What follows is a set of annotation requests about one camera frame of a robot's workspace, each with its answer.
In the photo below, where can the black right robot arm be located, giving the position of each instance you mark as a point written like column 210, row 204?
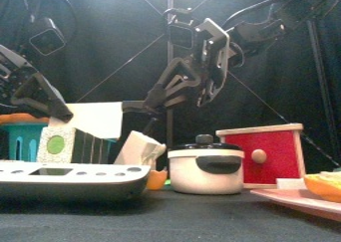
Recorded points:
column 284, row 13

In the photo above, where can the toy sushi roll green centre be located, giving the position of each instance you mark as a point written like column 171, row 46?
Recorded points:
column 55, row 144

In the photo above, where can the teal basket orange rim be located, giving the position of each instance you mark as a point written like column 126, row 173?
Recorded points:
column 22, row 139

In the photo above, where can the black pot lid with knob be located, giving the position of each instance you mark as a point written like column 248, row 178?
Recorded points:
column 203, row 145

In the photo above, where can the white packet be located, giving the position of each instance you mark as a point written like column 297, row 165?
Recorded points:
column 135, row 149

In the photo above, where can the small green toy piece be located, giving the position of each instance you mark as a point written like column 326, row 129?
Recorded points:
column 167, row 183

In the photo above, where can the orange toy eggshell half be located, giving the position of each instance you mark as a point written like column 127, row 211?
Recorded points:
column 155, row 181

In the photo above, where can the white grey toy appliance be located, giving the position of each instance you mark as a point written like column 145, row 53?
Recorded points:
column 67, row 183

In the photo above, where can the red wooden box with knob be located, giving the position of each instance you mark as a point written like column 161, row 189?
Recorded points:
column 277, row 153

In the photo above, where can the small white block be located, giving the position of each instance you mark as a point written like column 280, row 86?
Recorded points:
column 290, row 184

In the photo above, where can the pink plate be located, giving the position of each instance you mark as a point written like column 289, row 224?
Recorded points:
column 297, row 199

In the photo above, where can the orange yellow toy food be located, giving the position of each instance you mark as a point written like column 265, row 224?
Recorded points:
column 324, row 186

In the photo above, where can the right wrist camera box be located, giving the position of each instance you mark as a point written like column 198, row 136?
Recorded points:
column 181, row 33

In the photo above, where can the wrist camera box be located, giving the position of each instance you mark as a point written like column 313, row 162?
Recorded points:
column 47, row 38
column 181, row 33

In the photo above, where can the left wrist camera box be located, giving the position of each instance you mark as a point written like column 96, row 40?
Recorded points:
column 47, row 38

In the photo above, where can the slanted black frame pole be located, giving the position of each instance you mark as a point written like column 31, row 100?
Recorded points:
column 321, row 86

